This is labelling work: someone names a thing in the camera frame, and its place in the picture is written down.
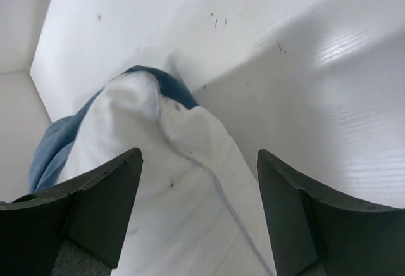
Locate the white pillow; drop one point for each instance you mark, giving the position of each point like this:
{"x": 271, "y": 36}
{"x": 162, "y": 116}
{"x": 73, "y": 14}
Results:
{"x": 198, "y": 209}

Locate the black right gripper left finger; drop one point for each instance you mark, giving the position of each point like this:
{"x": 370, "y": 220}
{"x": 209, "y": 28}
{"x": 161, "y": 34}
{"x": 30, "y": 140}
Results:
{"x": 77, "y": 227}

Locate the blue fabric pillowcase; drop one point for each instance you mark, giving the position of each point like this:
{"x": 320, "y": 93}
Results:
{"x": 54, "y": 148}

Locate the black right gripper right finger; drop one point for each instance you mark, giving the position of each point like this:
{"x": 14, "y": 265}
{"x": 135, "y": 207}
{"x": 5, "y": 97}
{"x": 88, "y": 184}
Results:
{"x": 317, "y": 230}

